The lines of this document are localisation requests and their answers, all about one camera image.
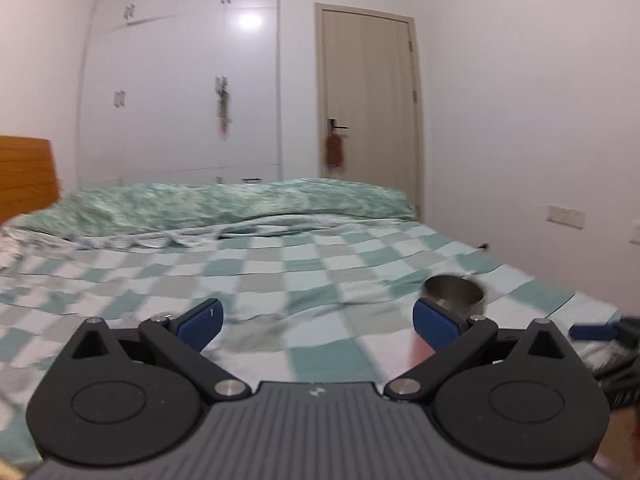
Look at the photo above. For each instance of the white wardrobe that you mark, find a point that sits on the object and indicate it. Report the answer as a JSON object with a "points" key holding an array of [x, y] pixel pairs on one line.
{"points": [[190, 70]]}

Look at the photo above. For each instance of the green checkered bed sheet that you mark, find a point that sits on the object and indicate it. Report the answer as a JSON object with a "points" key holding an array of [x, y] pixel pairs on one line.
{"points": [[280, 285]]}

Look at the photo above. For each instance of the steel cup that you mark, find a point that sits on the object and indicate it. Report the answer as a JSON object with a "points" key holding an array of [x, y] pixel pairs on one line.
{"points": [[454, 294]]}

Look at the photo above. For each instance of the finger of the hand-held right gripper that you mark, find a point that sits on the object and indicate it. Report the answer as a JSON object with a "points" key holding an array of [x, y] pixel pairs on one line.
{"points": [[592, 332]]}

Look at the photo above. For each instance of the wooden headboard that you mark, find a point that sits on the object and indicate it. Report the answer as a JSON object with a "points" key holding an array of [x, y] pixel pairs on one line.
{"points": [[25, 175]]}

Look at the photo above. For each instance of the white patterned cloth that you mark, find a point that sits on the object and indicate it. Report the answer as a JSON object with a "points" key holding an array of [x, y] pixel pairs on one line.
{"points": [[6, 250]]}

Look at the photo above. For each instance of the beige wooden door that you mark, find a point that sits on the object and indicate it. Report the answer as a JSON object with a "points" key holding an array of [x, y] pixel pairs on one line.
{"points": [[369, 95]]}

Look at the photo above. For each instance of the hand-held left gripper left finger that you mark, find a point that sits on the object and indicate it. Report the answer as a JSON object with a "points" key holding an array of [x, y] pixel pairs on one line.
{"points": [[202, 324]]}

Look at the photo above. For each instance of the green patterned quilt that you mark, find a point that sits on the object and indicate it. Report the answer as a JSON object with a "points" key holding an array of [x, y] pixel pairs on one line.
{"points": [[225, 205]]}

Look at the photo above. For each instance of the white wall socket panel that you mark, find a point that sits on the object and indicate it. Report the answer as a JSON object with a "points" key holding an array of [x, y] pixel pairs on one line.
{"points": [[565, 215]]}

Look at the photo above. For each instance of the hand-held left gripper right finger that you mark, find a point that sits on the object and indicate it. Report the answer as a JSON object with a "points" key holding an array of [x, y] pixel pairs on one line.
{"points": [[434, 324]]}

